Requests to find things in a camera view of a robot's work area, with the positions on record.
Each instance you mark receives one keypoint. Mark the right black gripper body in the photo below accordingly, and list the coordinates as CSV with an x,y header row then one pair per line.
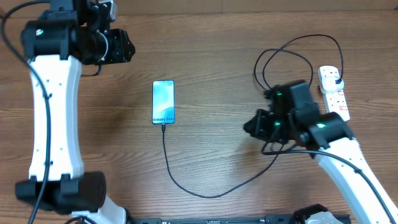
x,y
273,127

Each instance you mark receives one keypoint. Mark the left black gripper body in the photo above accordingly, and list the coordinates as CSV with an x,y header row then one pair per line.
x,y
115,51

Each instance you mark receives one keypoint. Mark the blue Galaxy smartphone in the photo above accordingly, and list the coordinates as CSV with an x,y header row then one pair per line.
x,y
163,102

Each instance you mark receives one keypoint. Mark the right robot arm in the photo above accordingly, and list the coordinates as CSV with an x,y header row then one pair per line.
x,y
294,116

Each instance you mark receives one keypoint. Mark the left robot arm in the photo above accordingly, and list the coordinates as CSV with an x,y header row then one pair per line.
x,y
66,37

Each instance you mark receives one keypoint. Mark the white charger plug adapter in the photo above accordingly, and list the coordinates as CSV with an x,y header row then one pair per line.
x,y
331,85

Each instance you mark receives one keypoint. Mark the white power strip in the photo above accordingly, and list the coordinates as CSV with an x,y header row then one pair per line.
x,y
334,102

